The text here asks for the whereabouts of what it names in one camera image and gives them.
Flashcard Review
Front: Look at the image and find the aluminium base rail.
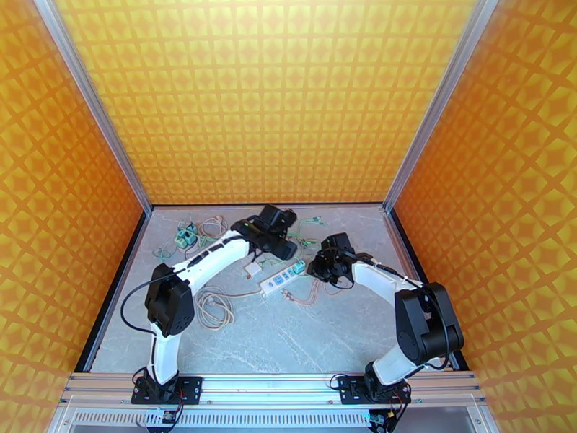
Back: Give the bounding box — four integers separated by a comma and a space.
57, 372, 487, 406

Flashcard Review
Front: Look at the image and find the beige power cable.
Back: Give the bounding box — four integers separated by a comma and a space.
195, 284, 265, 331

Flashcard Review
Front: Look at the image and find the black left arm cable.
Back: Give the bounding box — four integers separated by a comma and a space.
120, 271, 181, 338

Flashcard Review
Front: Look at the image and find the white power strip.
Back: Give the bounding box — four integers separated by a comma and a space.
260, 266, 302, 298

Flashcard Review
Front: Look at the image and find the aluminium frame post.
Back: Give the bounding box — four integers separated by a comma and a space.
383, 0, 502, 217
30, 0, 154, 217

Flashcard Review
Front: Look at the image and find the perforated metal panel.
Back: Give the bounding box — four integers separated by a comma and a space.
47, 406, 499, 433

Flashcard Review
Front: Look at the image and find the beige socket cable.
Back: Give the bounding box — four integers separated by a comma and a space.
197, 214, 230, 241

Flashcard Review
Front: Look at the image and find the aluminium table side rail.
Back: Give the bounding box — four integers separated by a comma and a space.
383, 209, 454, 372
83, 210, 152, 373

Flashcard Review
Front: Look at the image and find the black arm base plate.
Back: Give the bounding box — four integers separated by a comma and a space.
337, 376, 412, 406
131, 376, 204, 406

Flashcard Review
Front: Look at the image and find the green charging cable bundle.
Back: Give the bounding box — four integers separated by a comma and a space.
288, 214, 327, 248

